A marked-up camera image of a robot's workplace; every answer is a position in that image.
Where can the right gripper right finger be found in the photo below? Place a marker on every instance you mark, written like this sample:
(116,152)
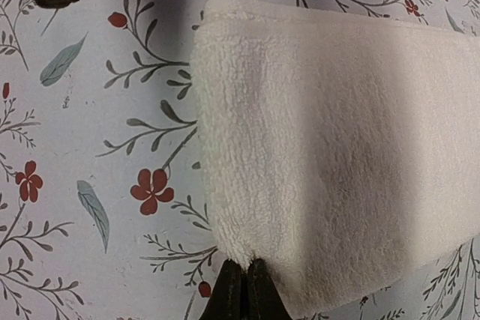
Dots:
(264,302)

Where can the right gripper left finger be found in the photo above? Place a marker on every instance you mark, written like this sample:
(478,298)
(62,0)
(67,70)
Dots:
(228,300)

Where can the cream white towel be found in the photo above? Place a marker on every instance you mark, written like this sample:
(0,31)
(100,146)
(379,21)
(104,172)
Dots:
(343,150)

